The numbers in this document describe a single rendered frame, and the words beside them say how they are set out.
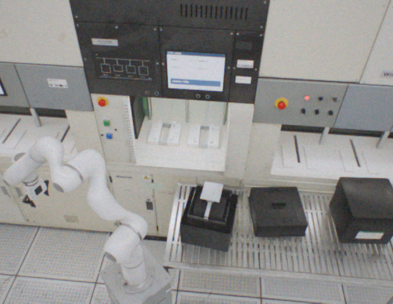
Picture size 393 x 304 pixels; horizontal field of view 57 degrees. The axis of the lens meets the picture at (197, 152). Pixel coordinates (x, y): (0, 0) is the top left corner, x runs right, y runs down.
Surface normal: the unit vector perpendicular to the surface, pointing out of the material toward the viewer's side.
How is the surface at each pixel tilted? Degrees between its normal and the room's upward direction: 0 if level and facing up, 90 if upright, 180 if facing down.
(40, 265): 0
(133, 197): 90
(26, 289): 0
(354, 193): 0
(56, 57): 90
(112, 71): 90
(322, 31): 90
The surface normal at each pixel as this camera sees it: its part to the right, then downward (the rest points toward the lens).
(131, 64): -0.08, 0.69
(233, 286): 0.02, -0.72
